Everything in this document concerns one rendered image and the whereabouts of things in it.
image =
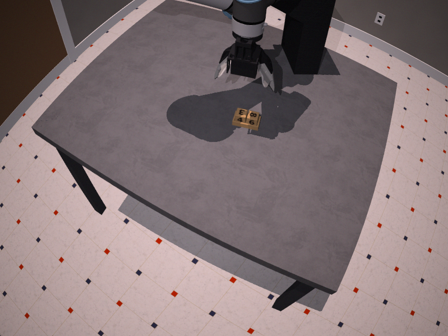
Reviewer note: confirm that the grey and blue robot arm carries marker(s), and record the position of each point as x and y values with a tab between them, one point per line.
248	16

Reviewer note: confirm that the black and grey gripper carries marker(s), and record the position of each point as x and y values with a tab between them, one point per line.
243	56

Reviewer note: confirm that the wooden calendar cube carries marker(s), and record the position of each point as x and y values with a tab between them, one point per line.
241	115
252	118

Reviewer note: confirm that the brown rectangular tray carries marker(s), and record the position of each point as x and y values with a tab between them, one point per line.
249	126

